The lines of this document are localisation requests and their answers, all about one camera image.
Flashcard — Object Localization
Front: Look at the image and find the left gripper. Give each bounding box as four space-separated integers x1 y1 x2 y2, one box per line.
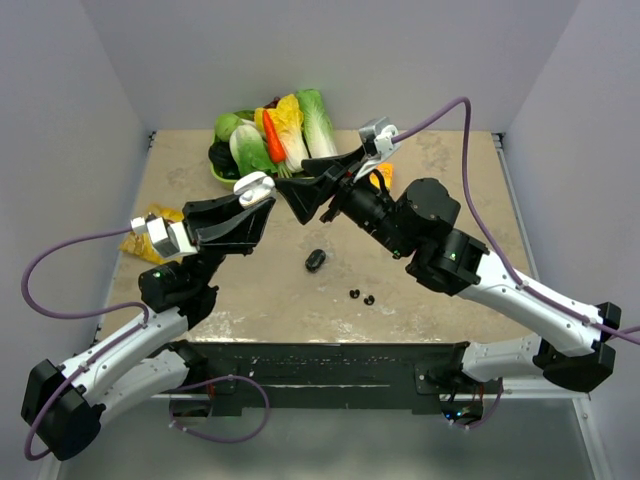
182 183 275 289

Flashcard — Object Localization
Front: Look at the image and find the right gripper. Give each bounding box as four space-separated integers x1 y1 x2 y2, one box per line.
272 143 413 258

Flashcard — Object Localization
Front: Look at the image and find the white earbud charging case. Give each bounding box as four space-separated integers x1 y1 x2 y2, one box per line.
233 171 275 209

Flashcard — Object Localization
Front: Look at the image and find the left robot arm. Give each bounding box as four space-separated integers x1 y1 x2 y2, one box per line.
21 194 275 461

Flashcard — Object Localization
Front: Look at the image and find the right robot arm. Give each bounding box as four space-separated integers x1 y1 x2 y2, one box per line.
276 149 621 393

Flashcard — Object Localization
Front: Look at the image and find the black earbud charging case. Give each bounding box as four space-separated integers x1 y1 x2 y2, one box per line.
304 249 327 273

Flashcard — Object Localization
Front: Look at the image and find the green plastic tray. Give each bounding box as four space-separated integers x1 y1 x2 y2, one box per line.
209 160 308 190

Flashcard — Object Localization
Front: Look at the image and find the orange carrot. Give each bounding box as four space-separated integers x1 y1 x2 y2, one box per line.
262 109 292 178

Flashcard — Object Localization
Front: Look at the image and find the napa cabbage right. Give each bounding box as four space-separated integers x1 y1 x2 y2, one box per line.
295 89 338 158

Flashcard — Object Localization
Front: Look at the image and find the green white bok choy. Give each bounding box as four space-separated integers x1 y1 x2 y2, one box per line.
229 125 277 177

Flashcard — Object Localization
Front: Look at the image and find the black toy vegetable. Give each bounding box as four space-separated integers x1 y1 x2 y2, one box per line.
208 142 236 169

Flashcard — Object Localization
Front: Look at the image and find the yellow leaf cabbage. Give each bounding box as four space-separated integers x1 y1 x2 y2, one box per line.
270 94 309 173

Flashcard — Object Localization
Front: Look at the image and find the orange juice box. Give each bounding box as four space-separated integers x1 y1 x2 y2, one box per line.
369 162 394 190

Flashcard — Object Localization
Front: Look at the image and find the yellow chips bag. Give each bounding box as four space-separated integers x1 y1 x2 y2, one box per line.
118 202 185 266

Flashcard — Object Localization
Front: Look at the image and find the round green vegetable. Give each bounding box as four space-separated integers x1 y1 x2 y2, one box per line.
214 113 244 142

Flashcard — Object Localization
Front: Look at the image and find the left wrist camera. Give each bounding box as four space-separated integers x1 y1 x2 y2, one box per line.
130 215 198 260

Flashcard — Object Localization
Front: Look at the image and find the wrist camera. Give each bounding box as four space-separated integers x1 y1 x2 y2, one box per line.
355 117 399 181
130 215 198 260

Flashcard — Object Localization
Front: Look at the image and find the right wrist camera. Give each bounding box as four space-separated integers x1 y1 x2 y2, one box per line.
355 117 399 181

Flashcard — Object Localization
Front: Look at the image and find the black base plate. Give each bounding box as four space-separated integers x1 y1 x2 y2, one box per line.
165 340 500 419

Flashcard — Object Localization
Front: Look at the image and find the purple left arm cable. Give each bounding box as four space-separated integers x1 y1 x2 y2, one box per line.
21 225 151 462

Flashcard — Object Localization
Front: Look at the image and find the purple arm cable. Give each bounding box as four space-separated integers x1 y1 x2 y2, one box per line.
21 225 151 462
392 96 640 346

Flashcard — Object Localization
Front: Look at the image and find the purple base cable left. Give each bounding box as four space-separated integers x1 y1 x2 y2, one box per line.
168 374 271 444

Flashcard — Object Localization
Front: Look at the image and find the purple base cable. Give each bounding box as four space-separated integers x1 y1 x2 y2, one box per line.
448 379 507 431
168 374 271 444

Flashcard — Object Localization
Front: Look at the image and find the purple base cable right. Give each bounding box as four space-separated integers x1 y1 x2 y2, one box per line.
448 379 507 431

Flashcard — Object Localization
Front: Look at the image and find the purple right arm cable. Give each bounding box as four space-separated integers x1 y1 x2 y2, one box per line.
392 96 640 346

